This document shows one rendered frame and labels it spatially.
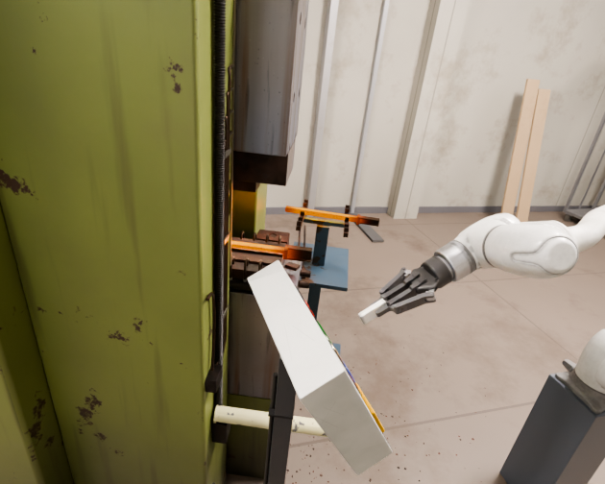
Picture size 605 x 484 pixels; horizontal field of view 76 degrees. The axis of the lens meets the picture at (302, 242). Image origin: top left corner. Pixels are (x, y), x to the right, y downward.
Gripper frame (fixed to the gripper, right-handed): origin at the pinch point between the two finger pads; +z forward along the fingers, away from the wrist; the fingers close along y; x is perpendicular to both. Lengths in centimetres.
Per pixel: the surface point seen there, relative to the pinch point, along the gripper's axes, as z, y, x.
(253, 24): -9, 35, 62
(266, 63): -8, 33, 54
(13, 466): 104, 24, -4
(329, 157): -92, 306, -102
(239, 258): 24, 46, 4
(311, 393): 19.3, -27.0, 22.2
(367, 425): 14.8, -27.0, 7.1
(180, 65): 11, 14, 64
